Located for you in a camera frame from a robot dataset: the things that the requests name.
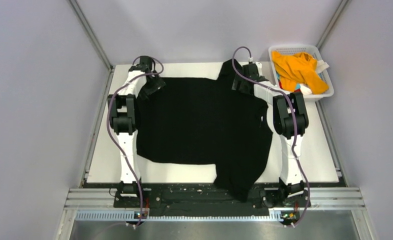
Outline black t shirt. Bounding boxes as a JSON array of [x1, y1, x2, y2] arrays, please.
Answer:
[[136, 60, 273, 202]]

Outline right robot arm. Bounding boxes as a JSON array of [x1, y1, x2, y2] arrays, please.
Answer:
[[231, 60, 309, 206]]

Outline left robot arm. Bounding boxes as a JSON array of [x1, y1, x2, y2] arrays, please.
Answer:
[[106, 55, 166, 207]]

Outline orange t shirt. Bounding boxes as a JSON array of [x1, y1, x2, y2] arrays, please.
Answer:
[[271, 51, 329, 95]]

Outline red blue cloth in basket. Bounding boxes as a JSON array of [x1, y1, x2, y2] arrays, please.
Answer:
[[278, 77, 302, 92]]

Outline white cloth in basket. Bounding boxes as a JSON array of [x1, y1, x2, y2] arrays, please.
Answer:
[[315, 60, 330, 74]]

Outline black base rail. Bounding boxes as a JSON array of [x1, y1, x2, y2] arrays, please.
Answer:
[[109, 183, 311, 218]]

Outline white cable duct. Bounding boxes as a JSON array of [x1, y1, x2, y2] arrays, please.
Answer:
[[75, 210, 284, 222]]

